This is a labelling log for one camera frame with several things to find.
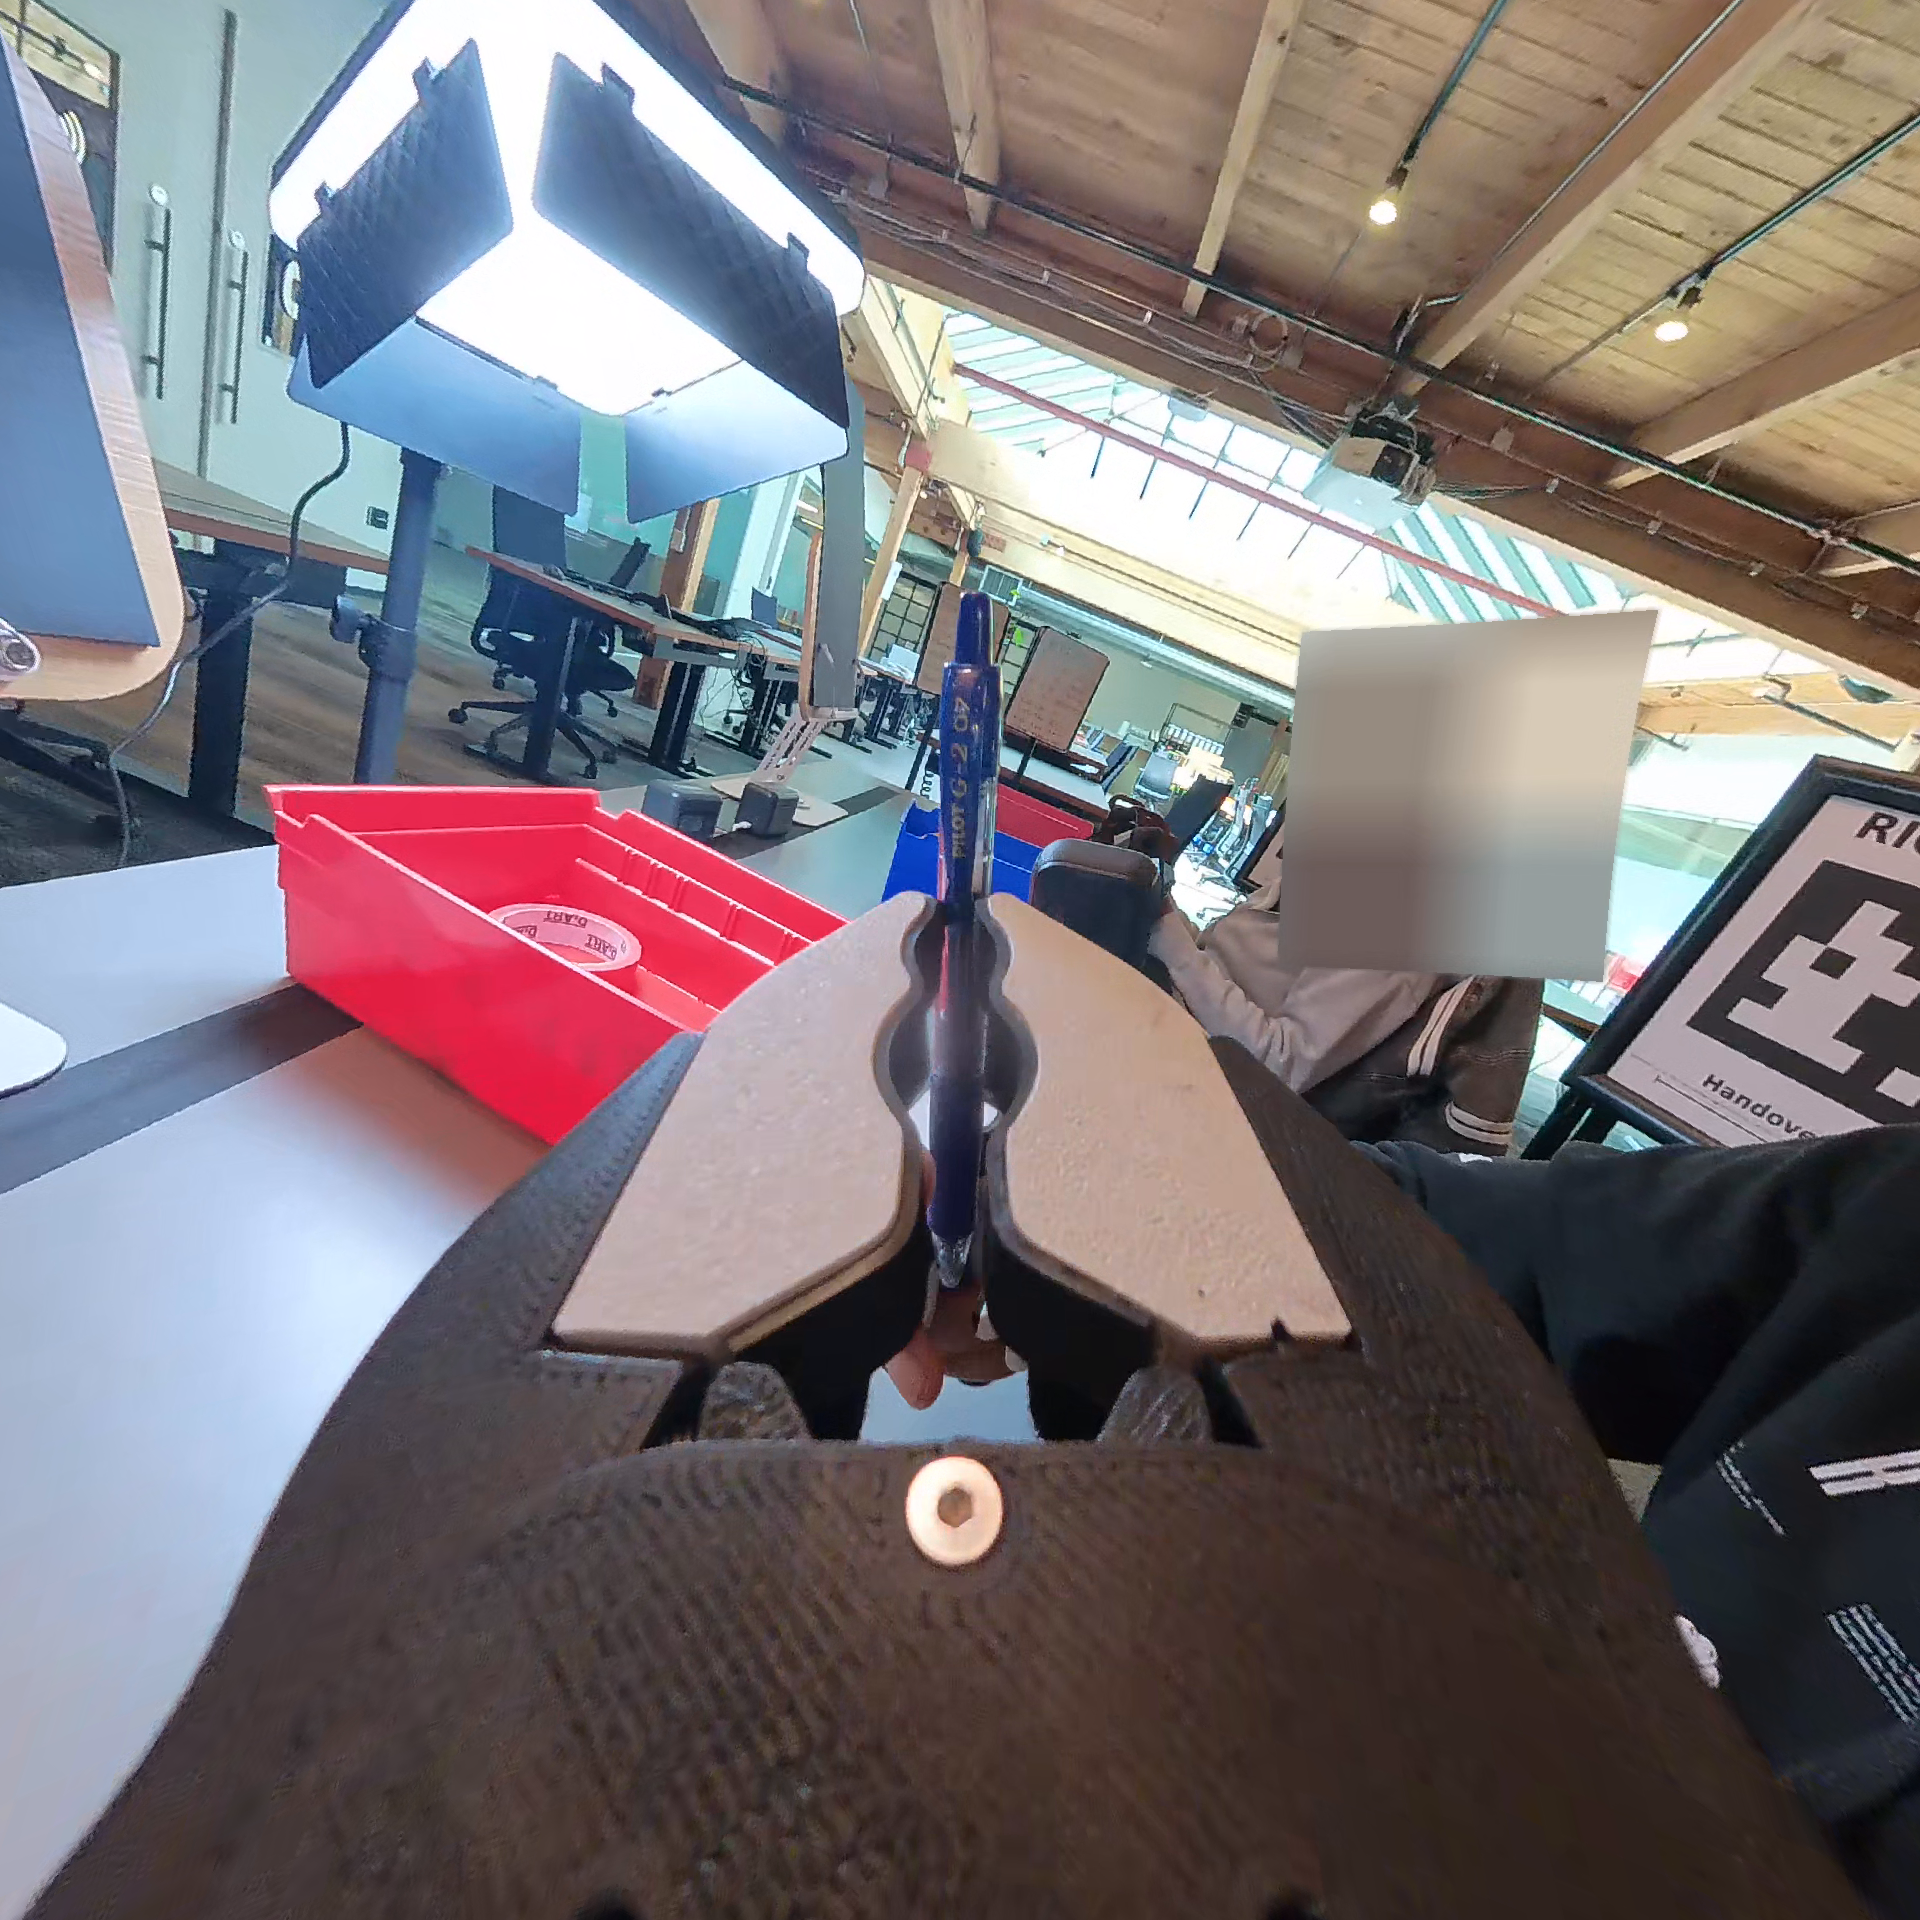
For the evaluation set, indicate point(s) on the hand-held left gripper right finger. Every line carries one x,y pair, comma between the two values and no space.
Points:
1156,1171

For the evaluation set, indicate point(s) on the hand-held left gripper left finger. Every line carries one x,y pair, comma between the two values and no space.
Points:
735,1171

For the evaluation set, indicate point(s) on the blue pen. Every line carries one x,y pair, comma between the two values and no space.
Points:
967,780

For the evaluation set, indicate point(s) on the red tape roll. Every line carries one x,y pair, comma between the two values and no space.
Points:
570,933

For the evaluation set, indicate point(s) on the red plastic bin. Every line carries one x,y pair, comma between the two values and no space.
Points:
421,960

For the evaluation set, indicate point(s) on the person's right forearm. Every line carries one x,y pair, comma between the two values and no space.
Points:
1652,1275

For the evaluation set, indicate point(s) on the red plastic crate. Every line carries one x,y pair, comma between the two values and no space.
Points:
1051,818

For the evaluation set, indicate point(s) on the blue plastic bin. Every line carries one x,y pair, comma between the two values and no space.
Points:
915,861

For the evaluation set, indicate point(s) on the whiteboard easel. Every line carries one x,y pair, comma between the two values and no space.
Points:
1059,691

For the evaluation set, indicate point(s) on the dark striped jacket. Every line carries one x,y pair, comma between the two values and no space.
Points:
1442,1065

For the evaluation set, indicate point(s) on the dark grey power adapter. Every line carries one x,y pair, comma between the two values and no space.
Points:
768,809
683,807

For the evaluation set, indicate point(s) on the grey board on stand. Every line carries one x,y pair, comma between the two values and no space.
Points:
839,540

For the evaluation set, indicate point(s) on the ceiling projector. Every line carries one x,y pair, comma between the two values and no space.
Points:
1373,465

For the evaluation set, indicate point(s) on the black office chair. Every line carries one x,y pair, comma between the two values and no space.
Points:
534,629

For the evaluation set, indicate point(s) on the wooden office desk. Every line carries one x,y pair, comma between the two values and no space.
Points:
255,516
600,599

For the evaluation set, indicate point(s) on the light stand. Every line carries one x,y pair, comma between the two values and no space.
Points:
394,629

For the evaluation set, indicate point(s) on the ceiling spot lamp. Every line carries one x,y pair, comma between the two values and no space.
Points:
1384,205
1674,322

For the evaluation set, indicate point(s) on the studio light panel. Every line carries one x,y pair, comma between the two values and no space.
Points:
600,300

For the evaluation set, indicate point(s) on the person's black clothing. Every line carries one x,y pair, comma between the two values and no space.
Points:
1799,1651

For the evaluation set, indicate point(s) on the black board on stand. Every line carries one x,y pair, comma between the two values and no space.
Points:
136,450

